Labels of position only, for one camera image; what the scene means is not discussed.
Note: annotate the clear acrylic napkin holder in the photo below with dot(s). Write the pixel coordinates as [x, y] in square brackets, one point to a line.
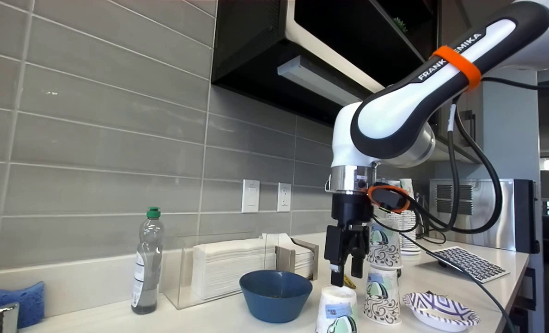
[177, 279]

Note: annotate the dark upper wall cabinet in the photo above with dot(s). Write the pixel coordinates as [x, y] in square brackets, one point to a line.
[248, 38]

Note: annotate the white power outlet plate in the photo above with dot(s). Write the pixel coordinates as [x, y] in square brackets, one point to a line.
[283, 197]

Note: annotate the clear dish soap bottle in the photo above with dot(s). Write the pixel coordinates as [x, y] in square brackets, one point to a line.
[146, 271]

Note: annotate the blue patterned paper plate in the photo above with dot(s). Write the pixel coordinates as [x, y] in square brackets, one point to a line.
[440, 308]

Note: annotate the stainless steel appliance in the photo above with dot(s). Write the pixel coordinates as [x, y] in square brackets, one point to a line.
[470, 205]

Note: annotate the black wrist camera orange trim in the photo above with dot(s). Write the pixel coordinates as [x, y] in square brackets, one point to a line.
[386, 197]

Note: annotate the blue bowl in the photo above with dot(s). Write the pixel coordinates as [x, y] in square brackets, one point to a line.
[274, 297]

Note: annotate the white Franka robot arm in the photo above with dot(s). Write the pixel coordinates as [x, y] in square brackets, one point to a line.
[396, 118]

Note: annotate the blue sponge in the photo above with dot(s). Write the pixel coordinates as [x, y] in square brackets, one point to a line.
[15, 299]

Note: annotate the white napkin box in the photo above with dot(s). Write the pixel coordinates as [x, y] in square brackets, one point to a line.
[311, 260]

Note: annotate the white light switch plate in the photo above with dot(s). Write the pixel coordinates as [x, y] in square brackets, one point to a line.
[250, 197]

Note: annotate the tall black appliance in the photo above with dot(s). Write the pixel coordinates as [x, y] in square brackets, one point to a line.
[525, 216]

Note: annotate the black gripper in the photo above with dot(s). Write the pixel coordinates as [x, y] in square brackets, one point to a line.
[349, 216]

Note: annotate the yellow packet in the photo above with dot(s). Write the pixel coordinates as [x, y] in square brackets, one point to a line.
[348, 282]

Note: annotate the white cylindrical container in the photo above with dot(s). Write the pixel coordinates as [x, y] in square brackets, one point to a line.
[407, 210]

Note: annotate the white napkin stack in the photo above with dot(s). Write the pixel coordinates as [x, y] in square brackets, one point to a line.
[292, 247]
[224, 269]

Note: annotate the grey keyboard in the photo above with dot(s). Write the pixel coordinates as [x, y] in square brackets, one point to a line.
[470, 264]

